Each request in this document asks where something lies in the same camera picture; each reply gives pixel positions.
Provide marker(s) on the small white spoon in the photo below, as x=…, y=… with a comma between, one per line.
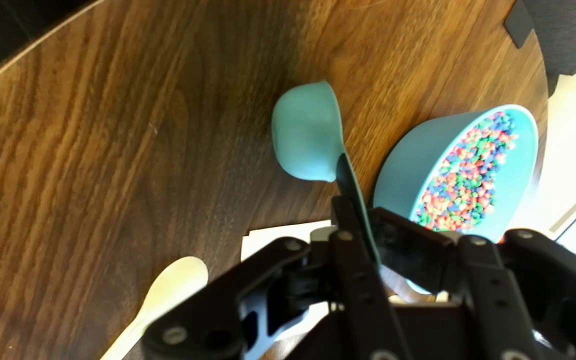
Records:
x=177, y=283

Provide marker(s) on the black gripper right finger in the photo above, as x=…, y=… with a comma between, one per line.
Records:
x=516, y=298

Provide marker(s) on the blue ladle scoop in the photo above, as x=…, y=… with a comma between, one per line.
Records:
x=308, y=145

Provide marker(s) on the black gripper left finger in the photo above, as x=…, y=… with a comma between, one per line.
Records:
x=240, y=312

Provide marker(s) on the round dark wooden table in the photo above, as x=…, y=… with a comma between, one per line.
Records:
x=138, y=131

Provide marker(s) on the blue bowl of colourful beads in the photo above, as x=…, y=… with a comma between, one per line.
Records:
x=464, y=173

